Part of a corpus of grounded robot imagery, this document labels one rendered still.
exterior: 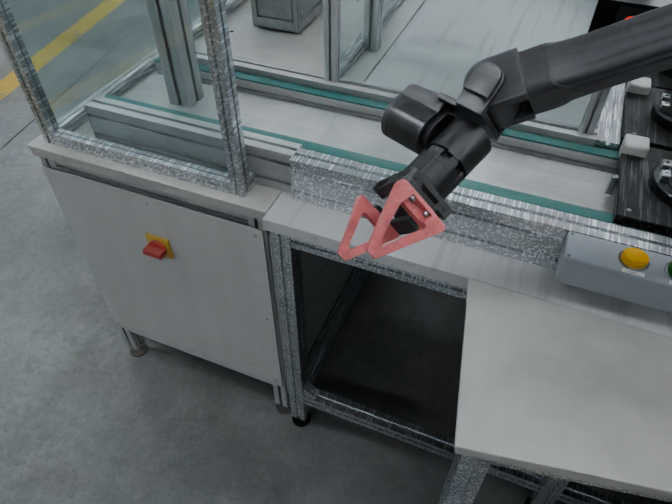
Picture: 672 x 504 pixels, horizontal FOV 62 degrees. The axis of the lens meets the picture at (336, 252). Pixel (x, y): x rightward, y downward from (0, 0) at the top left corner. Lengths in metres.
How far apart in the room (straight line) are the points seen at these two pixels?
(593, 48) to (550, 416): 0.52
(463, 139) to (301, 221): 0.54
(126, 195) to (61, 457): 0.90
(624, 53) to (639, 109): 0.75
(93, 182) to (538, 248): 0.99
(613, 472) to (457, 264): 0.42
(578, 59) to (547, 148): 0.61
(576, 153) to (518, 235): 0.28
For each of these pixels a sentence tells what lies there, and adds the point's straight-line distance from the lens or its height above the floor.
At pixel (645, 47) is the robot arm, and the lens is 0.66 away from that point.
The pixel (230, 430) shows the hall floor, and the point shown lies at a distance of 1.83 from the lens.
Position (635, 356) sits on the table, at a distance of 1.03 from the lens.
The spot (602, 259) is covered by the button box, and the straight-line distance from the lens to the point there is 1.00.
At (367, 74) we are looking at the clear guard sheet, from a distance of 1.34.
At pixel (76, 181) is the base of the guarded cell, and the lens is 1.47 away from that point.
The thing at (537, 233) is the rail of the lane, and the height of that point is 0.93.
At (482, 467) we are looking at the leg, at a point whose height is 0.78.
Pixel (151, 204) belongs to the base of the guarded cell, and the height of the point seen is 0.78.
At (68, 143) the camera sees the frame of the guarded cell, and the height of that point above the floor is 0.87.
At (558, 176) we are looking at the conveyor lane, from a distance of 1.22.
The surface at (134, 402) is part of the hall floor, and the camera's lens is 1.96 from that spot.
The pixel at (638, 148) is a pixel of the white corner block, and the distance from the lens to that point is 1.24.
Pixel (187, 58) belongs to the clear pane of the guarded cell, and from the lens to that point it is 1.09.
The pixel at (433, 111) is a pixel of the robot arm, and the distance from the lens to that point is 0.68.
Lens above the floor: 1.61
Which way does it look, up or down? 46 degrees down
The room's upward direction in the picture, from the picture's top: straight up
